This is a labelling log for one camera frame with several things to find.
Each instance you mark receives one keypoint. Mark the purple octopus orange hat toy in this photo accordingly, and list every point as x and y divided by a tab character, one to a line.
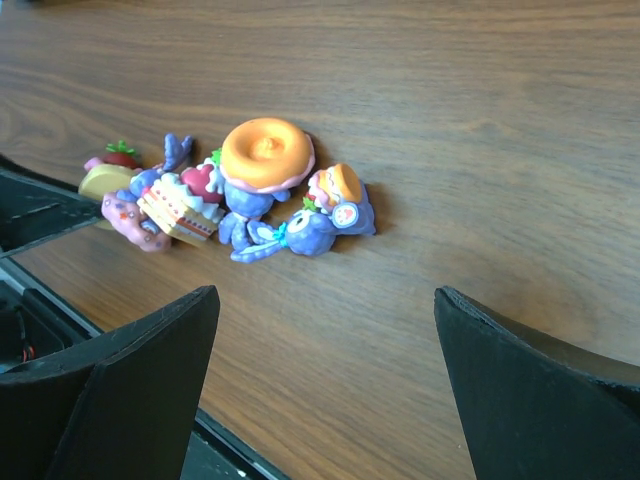
261	161

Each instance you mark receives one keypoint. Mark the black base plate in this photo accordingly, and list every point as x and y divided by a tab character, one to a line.
36	321

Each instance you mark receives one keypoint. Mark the purple bear toy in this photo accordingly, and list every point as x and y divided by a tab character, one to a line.
335	204

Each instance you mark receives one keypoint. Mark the strawberry cake toy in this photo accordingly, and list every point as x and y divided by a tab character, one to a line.
188	205

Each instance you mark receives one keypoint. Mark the pink bunny toy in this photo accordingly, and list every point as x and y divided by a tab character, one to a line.
120	207

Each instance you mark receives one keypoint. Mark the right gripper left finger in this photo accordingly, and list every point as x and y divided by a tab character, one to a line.
118	406

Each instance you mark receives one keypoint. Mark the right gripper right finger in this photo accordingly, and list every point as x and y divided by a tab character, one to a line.
533	406

